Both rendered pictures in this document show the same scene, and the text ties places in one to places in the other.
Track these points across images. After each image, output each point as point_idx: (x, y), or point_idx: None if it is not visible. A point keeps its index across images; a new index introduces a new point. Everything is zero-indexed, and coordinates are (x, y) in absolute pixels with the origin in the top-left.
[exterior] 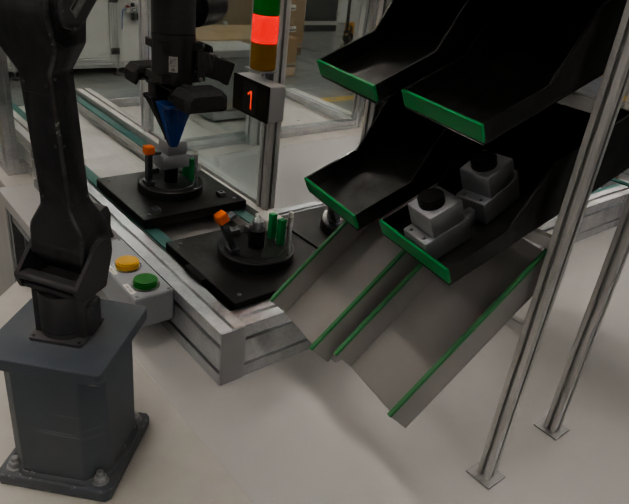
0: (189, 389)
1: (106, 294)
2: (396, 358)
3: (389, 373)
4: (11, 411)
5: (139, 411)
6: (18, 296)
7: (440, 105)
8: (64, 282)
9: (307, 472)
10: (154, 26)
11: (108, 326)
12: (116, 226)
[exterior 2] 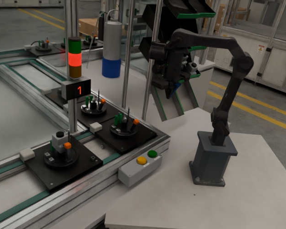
0: (172, 157)
1: (143, 176)
2: (182, 103)
3: (184, 106)
4: (224, 167)
5: (185, 166)
6: (138, 218)
7: (199, 46)
8: (226, 124)
9: (188, 136)
10: (181, 63)
11: (210, 135)
12: (107, 171)
